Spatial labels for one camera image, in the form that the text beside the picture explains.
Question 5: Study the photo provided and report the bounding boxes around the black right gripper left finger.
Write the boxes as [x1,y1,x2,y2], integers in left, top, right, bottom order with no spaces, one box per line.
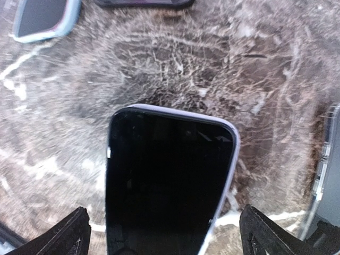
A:
[5,207,91,254]

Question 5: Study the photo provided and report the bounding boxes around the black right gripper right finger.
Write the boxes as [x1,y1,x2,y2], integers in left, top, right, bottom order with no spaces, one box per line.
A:
[240,204,305,254]

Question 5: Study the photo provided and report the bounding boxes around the clear magsafe phone case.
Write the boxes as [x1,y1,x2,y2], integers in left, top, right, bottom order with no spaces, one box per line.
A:
[299,103,339,241]

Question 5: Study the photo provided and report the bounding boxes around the lilac phone case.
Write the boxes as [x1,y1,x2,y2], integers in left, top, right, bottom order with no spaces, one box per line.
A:
[106,103,242,255]

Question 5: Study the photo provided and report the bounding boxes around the light blue phone case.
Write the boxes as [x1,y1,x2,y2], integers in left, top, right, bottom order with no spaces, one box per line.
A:
[13,0,81,43]

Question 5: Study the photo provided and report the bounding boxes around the black phone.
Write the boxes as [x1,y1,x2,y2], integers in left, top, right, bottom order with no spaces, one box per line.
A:
[94,0,194,9]

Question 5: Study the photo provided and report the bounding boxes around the pink phone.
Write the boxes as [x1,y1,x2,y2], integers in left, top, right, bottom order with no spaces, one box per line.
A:
[18,0,67,37]

